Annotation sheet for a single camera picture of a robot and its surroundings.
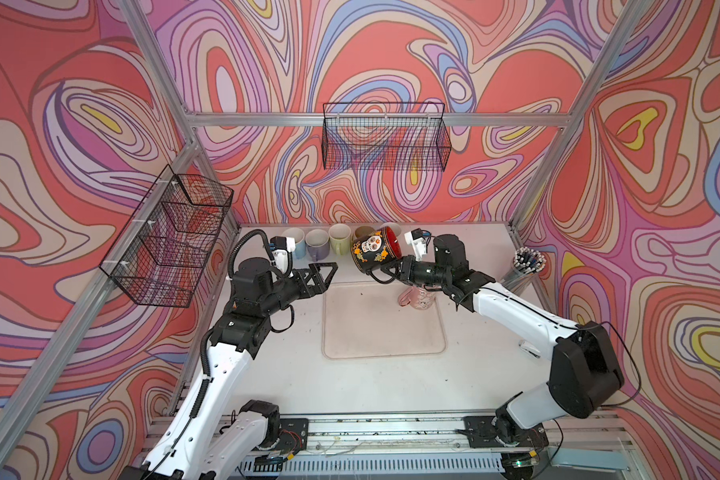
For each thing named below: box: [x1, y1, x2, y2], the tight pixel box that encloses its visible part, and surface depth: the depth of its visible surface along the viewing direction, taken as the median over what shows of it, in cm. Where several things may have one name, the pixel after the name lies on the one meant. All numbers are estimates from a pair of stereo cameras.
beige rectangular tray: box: [322, 281, 446, 359], surface depth 95 cm
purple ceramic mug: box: [306, 228, 330, 262], surface depth 107 cm
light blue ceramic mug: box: [282, 227, 307, 259], surface depth 107 cm
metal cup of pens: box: [500, 246, 547, 294], surface depth 90 cm
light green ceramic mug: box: [328, 223, 352, 256], surface depth 107 cm
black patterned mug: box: [351, 226, 402, 284], surface depth 78 cm
